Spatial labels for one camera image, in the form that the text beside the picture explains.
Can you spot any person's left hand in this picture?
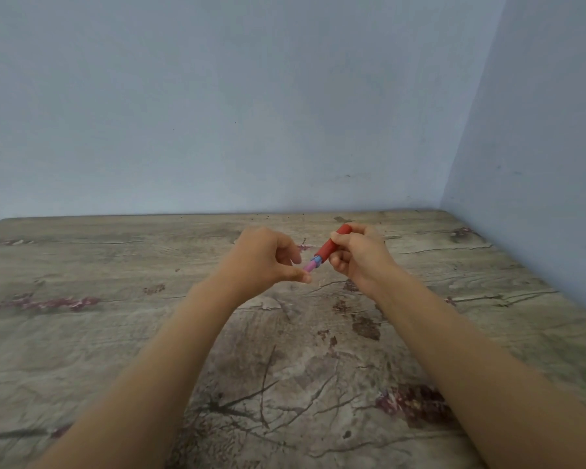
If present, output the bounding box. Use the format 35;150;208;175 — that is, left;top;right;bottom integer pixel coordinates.
214;226;313;301

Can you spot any person's right hand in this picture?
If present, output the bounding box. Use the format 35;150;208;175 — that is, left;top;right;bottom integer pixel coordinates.
329;222;402;295

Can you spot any red tube with pink tip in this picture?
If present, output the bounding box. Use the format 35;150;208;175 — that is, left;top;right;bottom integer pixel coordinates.
303;223;353;274

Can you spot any person's left forearm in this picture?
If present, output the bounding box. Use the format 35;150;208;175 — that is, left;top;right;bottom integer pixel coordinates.
29;274;255;469

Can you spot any person's right forearm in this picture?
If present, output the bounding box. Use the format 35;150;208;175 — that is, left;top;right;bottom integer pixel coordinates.
366;266;586;469

